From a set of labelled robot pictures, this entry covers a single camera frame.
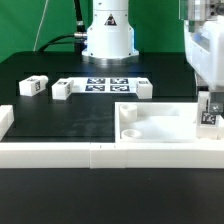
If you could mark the white square table top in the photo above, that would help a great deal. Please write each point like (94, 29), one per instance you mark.
(148, 122)

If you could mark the white sheet with fiducial markers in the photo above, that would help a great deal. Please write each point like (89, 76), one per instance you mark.
(103, 85)

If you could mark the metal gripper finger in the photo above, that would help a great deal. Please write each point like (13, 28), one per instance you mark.
(216, 102)

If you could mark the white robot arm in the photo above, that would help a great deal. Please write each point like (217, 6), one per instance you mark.
(110, 39)

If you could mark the white front fence bar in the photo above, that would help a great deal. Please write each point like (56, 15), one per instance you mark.
(112, 155)

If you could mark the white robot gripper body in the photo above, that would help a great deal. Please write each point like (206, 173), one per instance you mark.
(204, 49)

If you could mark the white left fence piece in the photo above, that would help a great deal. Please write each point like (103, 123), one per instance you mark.
(6, 119)

